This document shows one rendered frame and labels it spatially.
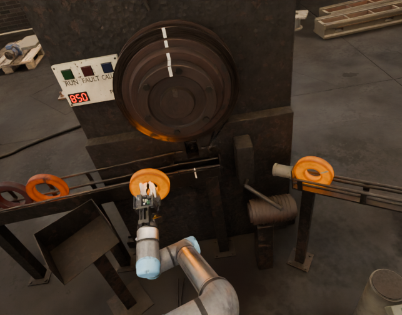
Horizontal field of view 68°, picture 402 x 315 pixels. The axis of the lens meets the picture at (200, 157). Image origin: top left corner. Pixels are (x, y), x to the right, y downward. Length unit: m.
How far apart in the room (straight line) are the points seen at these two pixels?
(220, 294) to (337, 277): 1.18
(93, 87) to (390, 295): 1.35
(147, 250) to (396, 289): 0.88
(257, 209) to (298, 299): 0.58
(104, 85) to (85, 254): 0.71
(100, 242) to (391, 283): 1.13
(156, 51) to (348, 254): 1.52
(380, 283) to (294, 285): 0.62
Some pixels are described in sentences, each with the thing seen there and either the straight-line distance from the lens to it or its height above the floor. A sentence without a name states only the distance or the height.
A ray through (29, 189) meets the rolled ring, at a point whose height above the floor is 0.74.
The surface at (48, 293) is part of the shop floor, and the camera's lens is 2.18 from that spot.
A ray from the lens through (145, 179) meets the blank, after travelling 1.16.
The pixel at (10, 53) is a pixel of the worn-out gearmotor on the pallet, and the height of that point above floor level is 0.26.
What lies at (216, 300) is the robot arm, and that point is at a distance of 0.78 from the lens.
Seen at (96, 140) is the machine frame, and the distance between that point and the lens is 1.48.
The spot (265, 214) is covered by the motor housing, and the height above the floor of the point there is 0.50.
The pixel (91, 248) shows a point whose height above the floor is 0.60.
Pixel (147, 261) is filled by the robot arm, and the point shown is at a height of 0.82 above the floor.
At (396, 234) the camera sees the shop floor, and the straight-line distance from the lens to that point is 2.15.
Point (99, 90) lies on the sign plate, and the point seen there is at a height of 1.11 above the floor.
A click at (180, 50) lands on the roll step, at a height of 1.28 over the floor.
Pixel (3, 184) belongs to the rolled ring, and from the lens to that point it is 1.68.
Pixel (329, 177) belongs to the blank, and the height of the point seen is 0.72.
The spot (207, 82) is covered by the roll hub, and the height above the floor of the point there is 1.17.
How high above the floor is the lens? 1.65
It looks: 41 degrees down
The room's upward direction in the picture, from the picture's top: 11 degrees counter-clockwise
